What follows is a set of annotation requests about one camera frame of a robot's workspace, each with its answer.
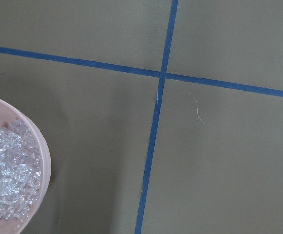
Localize clear ice cube pile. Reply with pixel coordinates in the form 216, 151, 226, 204
0, 119, 42, 221

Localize pink plastic bowl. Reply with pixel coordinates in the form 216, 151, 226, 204
0, 99, 51, 234

